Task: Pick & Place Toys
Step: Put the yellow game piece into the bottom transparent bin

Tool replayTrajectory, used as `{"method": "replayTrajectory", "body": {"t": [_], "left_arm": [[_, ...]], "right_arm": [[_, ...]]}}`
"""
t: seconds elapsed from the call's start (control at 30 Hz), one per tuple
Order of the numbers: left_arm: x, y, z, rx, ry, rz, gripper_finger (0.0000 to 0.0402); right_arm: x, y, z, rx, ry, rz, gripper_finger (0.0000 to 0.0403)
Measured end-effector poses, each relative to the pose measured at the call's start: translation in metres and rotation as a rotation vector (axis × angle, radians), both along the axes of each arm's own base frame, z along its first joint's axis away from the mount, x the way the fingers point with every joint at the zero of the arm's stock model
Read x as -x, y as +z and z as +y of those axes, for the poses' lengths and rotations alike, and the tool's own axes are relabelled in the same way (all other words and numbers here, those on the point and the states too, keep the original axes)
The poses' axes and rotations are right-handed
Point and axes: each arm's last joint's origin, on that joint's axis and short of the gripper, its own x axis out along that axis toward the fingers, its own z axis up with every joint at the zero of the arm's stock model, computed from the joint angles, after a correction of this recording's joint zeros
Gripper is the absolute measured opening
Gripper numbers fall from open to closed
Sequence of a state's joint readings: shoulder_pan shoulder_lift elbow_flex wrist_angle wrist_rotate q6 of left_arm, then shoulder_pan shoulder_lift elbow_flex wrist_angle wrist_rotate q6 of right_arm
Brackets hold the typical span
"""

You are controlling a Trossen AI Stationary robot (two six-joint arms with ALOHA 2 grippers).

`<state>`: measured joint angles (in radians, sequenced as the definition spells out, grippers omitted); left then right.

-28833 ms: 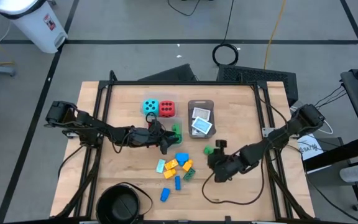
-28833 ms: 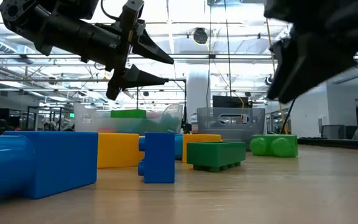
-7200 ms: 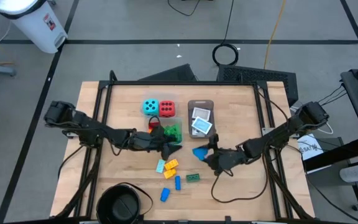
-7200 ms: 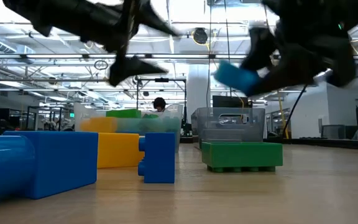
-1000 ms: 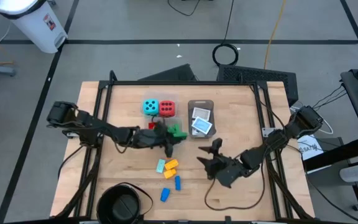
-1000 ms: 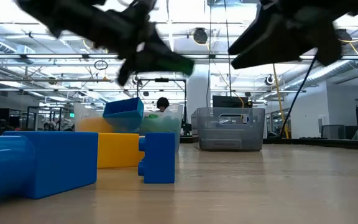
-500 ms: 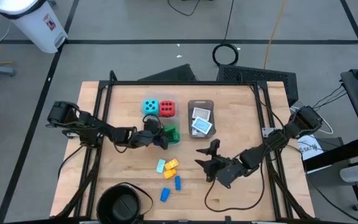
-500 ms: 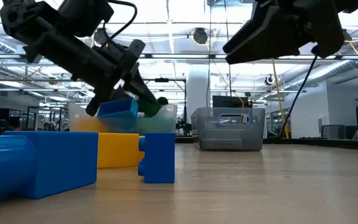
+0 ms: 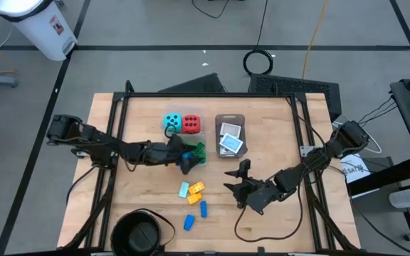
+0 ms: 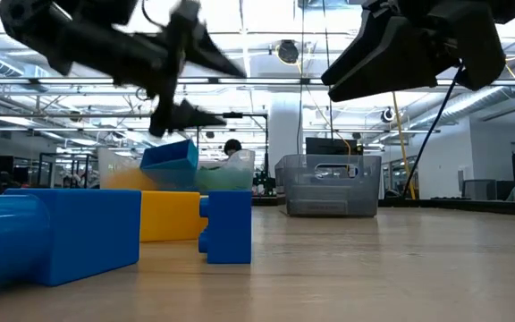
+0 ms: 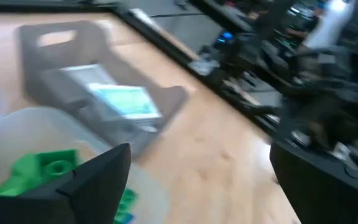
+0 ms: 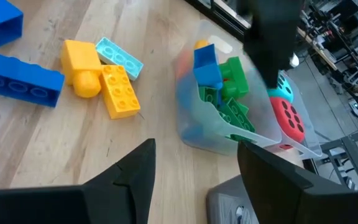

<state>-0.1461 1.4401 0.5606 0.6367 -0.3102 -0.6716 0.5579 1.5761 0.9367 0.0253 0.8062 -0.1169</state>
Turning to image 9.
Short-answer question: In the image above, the black looped floor cable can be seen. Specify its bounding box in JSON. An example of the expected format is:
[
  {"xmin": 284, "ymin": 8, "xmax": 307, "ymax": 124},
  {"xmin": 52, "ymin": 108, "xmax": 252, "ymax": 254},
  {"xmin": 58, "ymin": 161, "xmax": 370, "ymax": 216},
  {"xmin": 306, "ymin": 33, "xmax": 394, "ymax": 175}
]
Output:
[{"xmin": 191, "ymin": 0, "xmax": 231, "ymax": 19}]

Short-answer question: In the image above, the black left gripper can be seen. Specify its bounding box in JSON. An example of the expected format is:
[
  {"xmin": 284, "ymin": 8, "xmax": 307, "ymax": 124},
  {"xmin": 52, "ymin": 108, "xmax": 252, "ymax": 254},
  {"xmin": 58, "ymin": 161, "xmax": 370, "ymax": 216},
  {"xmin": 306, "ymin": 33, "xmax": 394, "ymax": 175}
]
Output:
[{"xmin": 162, "ymin": 134, "xmax": 201, "ymax": 176}]

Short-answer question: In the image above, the small blue toy block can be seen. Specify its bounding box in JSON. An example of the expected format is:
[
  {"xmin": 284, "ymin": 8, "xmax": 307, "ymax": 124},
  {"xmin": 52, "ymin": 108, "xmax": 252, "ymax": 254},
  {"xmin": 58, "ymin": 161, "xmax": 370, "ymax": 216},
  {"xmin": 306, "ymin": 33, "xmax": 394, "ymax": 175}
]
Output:
[{"xmin": 183, "ymin": 214, "xmax": 196, "ymax": 232}]

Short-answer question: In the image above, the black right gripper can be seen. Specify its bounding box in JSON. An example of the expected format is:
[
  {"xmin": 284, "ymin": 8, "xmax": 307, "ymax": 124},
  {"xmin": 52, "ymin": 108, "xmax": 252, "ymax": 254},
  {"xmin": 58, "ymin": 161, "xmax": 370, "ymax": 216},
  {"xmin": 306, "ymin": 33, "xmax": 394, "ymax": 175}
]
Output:
[{"xmin": 223, "ymin": 159, "xmax": 280, "ymax": 215}]

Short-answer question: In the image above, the teal foam die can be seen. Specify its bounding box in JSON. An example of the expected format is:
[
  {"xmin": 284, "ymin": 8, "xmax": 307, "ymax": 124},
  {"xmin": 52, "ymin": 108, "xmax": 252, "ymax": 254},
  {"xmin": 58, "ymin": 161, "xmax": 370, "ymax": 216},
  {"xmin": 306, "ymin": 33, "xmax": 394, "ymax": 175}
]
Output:
[{"xmin": 163, "ymin": 112, "xmax": 184, "ymax": 134}]

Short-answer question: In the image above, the black perforated computer case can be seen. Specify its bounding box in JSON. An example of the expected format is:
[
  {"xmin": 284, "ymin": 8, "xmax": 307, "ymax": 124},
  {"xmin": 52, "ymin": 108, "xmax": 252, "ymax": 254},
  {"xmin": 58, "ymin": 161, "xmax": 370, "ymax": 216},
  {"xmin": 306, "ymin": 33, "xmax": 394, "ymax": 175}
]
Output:
[{"xmin": 247, "ymin": 73, "xmax": 343, "ymax": 122}]

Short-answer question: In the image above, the red foam die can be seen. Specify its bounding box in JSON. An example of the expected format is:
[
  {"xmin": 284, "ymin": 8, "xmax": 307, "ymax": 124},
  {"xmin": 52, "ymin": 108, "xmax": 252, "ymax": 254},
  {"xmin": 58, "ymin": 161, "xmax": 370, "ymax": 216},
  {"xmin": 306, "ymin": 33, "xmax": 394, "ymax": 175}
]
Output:
[{"xmin": 182, "ymin": 114, "xmax": 202, "ymax": 135}]

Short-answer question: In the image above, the mint toy block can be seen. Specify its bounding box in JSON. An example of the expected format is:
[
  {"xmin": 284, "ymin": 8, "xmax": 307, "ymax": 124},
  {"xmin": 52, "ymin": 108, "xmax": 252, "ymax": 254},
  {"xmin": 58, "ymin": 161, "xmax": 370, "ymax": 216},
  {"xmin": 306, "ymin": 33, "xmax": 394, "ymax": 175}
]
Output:
[{"xmin": 178, "ymin": 181, "xmax": 191, "ymax": 198}]

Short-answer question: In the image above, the yellow eight-stud toy block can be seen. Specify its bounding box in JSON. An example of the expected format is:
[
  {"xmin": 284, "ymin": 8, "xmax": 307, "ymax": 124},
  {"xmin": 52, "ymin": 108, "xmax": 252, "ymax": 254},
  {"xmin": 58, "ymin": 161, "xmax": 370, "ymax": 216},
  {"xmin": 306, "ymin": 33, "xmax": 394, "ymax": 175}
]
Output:
[{"xmin": 188, "ymin": 181, "xmax": 206, "ymax": 195}]

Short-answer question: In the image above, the clear plastic bin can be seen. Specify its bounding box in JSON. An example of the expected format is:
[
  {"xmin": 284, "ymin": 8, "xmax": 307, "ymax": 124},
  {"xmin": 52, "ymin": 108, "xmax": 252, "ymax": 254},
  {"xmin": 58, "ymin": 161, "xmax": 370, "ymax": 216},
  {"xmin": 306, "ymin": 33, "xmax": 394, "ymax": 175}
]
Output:
[
  {"xmin": 164, "ymin": 133, "xmax": 211, "ymax": 168},
  {"xmin": 160, "ymin": 106, "xmax": 205, "ymax": 137}
]

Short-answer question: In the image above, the black coiled floor cable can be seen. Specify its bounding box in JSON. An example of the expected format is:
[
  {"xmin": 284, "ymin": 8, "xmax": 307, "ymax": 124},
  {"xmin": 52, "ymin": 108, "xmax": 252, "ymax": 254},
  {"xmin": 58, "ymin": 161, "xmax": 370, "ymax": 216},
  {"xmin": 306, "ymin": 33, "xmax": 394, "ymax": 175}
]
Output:
[{"xmin": 242, "ymin": 0, "xmax": 275, "ymax": 76}]

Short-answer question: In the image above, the dark green plate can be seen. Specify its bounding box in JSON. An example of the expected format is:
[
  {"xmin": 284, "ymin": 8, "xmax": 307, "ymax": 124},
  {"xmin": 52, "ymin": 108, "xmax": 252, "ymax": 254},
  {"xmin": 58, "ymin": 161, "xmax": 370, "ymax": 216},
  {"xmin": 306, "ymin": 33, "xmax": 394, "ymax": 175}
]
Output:
[{"xmin": 189, "ymin": 142, "xmax": 207, "ymax": 156}]

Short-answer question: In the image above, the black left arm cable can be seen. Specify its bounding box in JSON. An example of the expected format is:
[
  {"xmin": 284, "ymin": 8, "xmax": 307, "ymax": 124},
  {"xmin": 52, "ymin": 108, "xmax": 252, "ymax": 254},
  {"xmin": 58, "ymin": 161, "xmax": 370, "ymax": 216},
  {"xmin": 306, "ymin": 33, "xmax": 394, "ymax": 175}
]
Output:
[{"xmin": 65, "ymin": 164, "xmax": 98, "ymax": 206}]

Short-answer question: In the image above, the yellow rounded toy block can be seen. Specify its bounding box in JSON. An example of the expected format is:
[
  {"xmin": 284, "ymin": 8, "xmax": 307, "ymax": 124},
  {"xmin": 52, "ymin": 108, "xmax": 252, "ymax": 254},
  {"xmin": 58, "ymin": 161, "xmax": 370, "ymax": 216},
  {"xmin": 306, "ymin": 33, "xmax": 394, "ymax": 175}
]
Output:
[{"xmin": 186, "ymin": 193, "xmax": 203, "ymax": 206}]

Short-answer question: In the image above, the smoky grey plastic bin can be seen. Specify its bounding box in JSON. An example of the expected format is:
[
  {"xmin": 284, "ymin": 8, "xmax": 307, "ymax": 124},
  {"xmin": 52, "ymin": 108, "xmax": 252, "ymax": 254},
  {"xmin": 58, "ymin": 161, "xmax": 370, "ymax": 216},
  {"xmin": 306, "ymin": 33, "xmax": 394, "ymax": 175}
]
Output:
[{"xmin": 214, "ymin": 113, "xmax": 248, "ymax": 160}]

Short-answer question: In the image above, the black slanted panel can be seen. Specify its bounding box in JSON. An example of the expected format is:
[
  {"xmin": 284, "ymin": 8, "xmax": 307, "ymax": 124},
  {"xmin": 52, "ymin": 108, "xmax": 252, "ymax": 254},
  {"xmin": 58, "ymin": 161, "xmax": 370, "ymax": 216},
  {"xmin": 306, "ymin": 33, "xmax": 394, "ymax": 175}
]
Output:
[{"xmin": 157, "ymin": 73, "xmax": 227, "ymax": 94}]

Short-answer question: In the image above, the black chair grey armrest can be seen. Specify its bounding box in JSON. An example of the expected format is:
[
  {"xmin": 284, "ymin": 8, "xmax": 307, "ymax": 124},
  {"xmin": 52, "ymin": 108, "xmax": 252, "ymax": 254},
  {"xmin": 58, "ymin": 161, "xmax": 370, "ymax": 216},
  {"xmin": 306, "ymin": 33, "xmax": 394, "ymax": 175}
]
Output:
[{"xmin": 347, "ymin": 155, "xmax": 410, "ymax": 256}]

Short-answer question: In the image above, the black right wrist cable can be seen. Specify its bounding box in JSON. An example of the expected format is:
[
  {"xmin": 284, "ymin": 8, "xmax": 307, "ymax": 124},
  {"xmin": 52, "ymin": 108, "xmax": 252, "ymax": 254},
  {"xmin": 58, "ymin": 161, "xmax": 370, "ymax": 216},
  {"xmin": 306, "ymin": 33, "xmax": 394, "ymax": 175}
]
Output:
[{"xmin": 233, "ymin": 177, "xmax": 305, "ymax": 242}]

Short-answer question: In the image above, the white floor cable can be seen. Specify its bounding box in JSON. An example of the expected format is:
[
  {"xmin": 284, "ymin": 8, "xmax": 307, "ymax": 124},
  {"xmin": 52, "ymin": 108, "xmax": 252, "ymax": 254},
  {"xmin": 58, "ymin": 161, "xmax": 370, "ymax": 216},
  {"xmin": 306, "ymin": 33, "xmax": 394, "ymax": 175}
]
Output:
[{"xmin": 363, "ymin": 131, "xmax": 383, "ymax": 154}]

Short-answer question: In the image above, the yellow floor cable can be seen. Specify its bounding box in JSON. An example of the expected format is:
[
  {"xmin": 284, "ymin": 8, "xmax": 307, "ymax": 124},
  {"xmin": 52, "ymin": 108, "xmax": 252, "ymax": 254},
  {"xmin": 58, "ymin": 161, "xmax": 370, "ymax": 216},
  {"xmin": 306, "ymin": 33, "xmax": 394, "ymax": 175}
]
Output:
[{"xmin": 301, "ymin": 0, "xmax": 330, "ymax": 80}]

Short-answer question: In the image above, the white pedal trash can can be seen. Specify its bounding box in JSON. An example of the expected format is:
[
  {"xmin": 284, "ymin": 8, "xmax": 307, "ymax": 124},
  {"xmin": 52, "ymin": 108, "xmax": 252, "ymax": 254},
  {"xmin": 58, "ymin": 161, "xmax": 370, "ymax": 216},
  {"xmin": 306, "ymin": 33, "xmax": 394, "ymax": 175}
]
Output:
[{"xmin": 0, "ymin": 0, "xmax": 79, "ymax": 62}]

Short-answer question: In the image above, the white printed paper sign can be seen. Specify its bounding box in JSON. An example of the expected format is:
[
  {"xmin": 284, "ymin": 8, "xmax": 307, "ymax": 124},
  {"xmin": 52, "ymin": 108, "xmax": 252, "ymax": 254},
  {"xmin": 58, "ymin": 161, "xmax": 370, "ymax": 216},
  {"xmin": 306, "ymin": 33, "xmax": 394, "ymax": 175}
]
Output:
[{"xmin": 340, "ymin": 152, "xmax": 372, "ymax": 184}]

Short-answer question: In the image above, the black bucket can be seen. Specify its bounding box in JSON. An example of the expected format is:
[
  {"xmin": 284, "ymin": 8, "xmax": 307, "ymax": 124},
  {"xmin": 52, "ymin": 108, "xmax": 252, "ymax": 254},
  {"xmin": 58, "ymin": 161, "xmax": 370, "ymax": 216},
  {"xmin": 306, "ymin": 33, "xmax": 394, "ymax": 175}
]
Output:
[{"xmin": 110, "ymin": 208, "xmax": 177, "ymax": 256}]

